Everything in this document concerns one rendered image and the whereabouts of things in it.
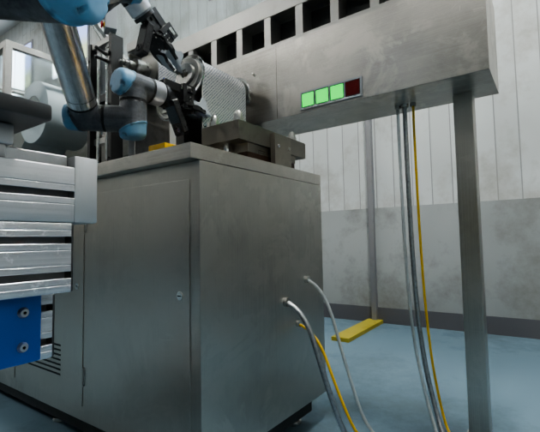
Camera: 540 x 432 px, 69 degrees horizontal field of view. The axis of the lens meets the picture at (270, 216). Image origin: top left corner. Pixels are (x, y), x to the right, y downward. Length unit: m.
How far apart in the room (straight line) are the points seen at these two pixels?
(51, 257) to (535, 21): 3.20
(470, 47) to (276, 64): 0.71
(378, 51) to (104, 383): 1.37
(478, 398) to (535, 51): 2.38
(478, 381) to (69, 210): 1.31
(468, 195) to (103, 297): 1.21
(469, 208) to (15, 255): 1.27
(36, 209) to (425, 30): 1.24
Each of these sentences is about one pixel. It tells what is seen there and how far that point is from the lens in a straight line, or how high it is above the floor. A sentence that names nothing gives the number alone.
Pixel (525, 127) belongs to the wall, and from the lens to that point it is 3.15.
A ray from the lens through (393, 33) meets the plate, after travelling 1.50.
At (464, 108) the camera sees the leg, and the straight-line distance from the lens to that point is 1.51.
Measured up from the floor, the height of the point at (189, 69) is 1.26.
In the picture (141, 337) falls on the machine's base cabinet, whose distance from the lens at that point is 1.18.
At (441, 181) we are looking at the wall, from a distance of 3.14.
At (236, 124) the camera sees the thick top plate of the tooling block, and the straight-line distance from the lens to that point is 1.24.
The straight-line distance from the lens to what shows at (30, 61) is 2.33.
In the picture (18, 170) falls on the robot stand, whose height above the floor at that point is 0.74.
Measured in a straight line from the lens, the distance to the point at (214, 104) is 1.48.
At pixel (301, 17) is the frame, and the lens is 1.72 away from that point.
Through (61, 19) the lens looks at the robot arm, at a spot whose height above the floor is 0.92.
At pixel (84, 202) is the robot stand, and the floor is 0.71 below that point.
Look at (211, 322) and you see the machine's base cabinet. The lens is 1.02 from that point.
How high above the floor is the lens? 0.65
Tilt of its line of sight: 4 degrees up
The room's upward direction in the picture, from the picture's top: 1 degrees counter-clockwise
